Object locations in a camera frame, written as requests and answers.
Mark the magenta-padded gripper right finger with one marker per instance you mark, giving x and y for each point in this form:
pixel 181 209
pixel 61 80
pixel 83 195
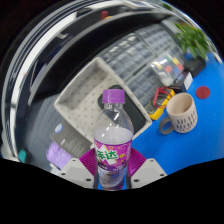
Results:
pixel 148 171

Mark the flat round red coaster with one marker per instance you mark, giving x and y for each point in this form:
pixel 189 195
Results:
pixel 203 92

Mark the white dotted tray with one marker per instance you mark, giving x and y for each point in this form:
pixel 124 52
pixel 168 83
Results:
pixel 81 100

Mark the green potted plant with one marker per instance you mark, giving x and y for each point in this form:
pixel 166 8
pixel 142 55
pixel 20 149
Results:
pixel 193 40

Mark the grey parts drawer cabinet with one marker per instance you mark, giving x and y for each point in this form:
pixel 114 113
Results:
pixel 140 60

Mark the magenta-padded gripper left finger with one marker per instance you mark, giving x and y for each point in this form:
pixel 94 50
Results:
pixel 78 171

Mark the purple plastic bag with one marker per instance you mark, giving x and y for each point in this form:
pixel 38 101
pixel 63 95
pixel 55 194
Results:
pixel 58 155

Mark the purple-capped clear drink bottle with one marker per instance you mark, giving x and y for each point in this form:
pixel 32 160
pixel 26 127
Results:
pixel 113 150

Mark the black box with white label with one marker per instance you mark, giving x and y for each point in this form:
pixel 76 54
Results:
pixel 185 81

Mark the flat black box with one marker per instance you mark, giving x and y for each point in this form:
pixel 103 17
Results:
pixel 196 66

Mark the dark grey upright box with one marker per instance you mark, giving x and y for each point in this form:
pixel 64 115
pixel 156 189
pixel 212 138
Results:
pixel 70 140

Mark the yellow multimeter with red leads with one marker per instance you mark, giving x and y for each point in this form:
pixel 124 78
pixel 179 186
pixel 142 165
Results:
pixel 160 103

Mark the clear box of coloured parts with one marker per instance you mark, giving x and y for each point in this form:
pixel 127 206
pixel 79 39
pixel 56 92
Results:
pixel 168 66

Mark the black wall shelf unit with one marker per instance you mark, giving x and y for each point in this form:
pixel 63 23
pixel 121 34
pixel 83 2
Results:
pixel 83 46

